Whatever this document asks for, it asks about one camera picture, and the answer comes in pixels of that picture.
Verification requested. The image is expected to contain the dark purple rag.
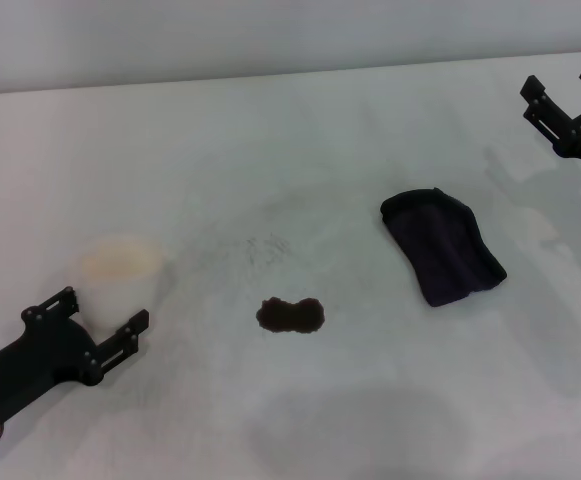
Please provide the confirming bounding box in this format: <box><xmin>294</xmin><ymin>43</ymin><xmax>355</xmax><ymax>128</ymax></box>
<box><xmin>379</xmin><ymin>186</ymin><xmax>509</xmax><ymax>309</ymax></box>

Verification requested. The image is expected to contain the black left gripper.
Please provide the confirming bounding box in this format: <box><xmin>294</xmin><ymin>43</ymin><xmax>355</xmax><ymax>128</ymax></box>
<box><xmin>0</xmin><ymin>285</ymin><xmax>151</xmax><ymax>426</ymax></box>

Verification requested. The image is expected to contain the black water stain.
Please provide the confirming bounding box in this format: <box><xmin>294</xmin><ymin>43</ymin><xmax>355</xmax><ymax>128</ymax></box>
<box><xmin>255</xmin><ymin>296</ymin><xmax>327</xmax><ymax>336</ymax></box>

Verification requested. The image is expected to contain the white paper cup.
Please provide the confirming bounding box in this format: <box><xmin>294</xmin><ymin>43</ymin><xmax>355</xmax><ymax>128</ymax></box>
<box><xmin>77</xmin><ymin>234</ymin><xmax>170</xmax><ymax>337</ymax></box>

